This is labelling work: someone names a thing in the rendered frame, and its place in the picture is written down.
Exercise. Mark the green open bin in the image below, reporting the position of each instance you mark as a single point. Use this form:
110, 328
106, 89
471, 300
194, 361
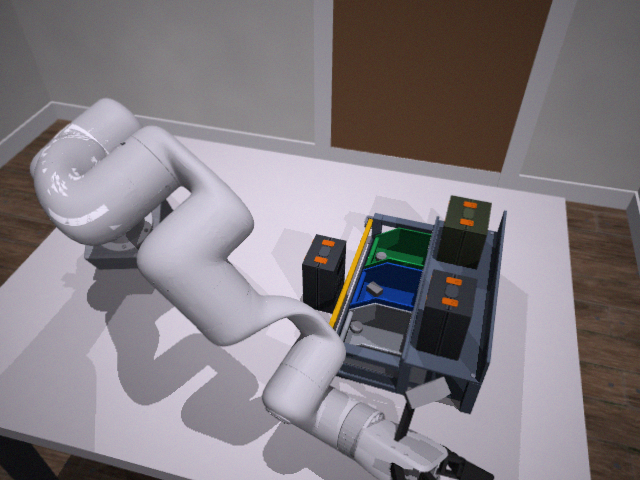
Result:
402, 246

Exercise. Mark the blue open bin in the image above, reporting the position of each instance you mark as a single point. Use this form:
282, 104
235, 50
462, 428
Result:
399, 283

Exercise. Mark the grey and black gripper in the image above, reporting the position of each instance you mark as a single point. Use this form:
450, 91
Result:
383, 457

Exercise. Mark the yellow bar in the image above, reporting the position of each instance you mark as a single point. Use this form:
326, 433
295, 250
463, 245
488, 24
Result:
350, 274

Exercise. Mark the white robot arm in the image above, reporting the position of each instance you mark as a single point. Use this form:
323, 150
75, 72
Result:
185, 256

